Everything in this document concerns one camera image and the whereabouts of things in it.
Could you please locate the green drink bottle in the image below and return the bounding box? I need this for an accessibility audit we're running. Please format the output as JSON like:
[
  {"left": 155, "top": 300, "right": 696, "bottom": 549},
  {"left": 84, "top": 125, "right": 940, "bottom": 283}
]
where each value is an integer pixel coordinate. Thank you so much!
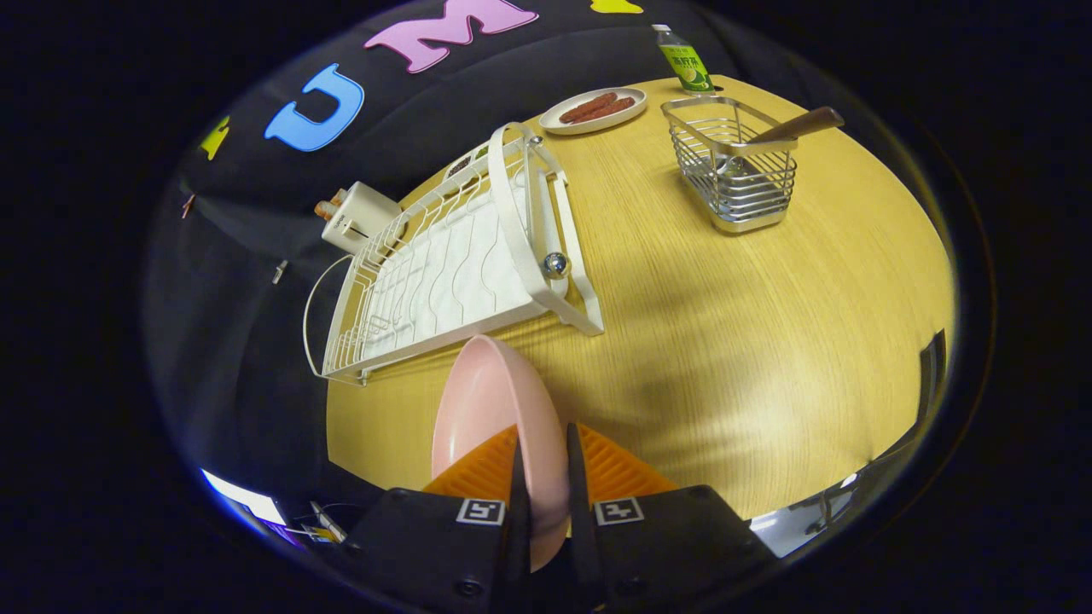
[{"left": 653, "top": 24, "right": 715, "bottom": 95}]

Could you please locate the small white plate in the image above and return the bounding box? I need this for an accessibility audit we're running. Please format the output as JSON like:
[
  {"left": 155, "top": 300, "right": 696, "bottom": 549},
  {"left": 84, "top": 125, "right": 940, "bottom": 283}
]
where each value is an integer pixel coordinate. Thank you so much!
[{"left": 538, "top": 87, "right": 648, "bottom": 136}]

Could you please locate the metal wire basket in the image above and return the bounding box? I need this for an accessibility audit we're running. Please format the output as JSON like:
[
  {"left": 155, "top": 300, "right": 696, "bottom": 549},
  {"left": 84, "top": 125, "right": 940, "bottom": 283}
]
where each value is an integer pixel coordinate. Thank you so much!
[{"left": 661, "top": 96, "right": 799, "bottom": 235}]

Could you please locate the white toaster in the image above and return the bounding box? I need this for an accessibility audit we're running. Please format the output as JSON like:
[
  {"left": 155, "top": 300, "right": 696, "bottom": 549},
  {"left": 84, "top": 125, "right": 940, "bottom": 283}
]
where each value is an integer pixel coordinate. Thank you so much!
[{"left": 321, "top": 181, "right": 402, "bottom": 255}]

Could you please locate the white divided condiment dish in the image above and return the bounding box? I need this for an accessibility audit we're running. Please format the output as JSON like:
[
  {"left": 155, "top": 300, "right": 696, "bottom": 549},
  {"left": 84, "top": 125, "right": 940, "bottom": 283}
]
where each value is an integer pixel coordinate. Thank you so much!
[{"left": 444, "top": 145, "right": 491, "bottom": 180}]

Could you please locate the red-brown sausage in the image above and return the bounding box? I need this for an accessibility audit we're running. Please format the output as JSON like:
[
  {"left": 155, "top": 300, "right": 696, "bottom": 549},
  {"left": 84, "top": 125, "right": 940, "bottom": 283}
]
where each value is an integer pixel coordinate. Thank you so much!
[
  {"left": 580, "top": 96, "right": 636, "bottom": 122},
  {"left": 559, "top": 92, "right": 617, "bottom": 123}
]

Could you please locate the wooden-handled metal spoon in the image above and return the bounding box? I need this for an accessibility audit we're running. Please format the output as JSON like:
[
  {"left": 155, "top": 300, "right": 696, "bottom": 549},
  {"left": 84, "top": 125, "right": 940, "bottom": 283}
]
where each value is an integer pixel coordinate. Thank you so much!
[{"left": 725, "top": 107, "right": 845, "bottom": 171}]

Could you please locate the black backdrop cloth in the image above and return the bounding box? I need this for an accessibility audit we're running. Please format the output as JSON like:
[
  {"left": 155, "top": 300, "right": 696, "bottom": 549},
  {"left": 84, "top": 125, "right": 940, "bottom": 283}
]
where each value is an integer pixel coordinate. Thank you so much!
[{"left": 143, "top": 0, "right": 769, "bottom": 547}]

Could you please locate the pink plate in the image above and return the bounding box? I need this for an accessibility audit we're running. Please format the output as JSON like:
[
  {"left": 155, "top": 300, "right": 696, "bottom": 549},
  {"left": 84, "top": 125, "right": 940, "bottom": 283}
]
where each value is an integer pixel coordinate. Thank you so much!
[{"left": 431, "top": 334, "right": 571, "bottom": 574}]

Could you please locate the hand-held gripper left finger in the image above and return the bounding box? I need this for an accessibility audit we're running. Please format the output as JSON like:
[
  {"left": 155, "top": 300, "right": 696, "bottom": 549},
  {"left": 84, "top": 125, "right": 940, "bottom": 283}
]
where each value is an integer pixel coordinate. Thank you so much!
[{"left": 337, "top": 424, "right": 534, "bottom": 614}]

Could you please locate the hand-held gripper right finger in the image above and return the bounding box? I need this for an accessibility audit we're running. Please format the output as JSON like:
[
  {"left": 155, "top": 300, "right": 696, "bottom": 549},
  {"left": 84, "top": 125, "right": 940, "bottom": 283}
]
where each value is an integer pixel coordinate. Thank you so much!
[{"left": 565, "top": 422, "right": 781, "bottom": 614}]

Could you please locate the white wire dish rack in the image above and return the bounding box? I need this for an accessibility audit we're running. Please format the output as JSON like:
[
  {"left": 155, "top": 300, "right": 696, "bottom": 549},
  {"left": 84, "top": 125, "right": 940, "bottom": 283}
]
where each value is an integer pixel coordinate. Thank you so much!
[{"left": 303, "top": 122, "right": 605, "bottom": 386}]

